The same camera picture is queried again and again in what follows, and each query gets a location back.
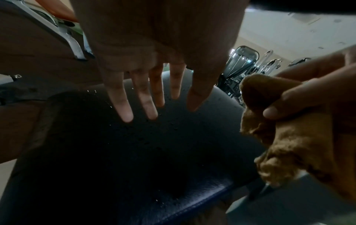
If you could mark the white machine frame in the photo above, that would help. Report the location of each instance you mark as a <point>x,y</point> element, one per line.
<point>71,44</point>

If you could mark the brown cleaning cloth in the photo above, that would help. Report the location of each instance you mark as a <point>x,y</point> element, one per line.
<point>292,142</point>

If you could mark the person's right hand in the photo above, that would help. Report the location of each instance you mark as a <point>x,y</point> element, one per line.
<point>319,92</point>

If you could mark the person's left hand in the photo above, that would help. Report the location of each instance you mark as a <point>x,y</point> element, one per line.
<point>155,30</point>

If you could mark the black inclined bench pad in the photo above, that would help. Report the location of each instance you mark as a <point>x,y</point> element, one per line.
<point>139,153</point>

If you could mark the orange red machine pad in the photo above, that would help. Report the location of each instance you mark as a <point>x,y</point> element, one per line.
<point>59,9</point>

